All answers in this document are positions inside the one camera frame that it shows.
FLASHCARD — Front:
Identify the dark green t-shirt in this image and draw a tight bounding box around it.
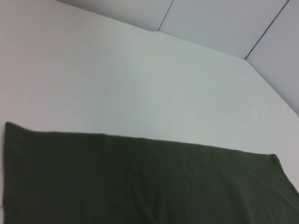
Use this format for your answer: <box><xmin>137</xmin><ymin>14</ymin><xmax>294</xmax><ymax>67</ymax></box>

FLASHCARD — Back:
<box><xmin>2</xmin><ymin>121</ymin><xmax>299</xmax><ymax>224</ymax></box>

